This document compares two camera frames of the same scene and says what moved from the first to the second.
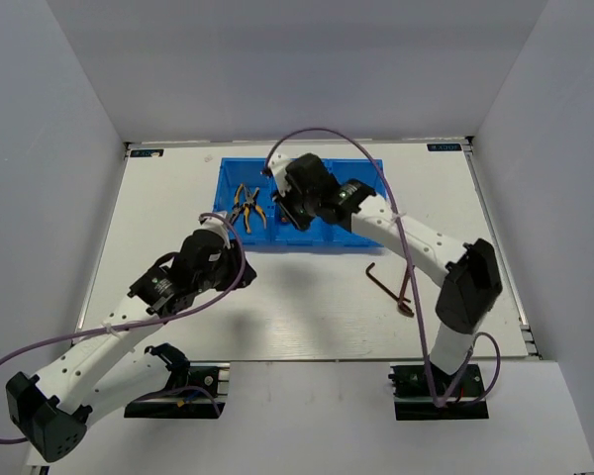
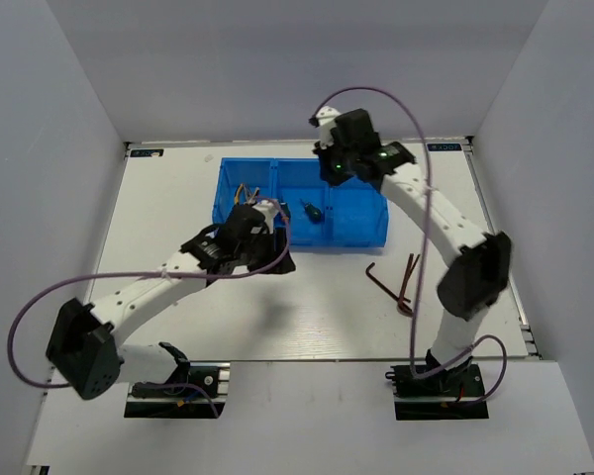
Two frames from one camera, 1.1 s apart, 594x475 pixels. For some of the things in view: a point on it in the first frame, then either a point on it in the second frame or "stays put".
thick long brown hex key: (402, 306) stays put
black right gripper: (285, 201) to (327, 173)
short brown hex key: (382, 285) stays put
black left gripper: (233, 255) to (286, 264)
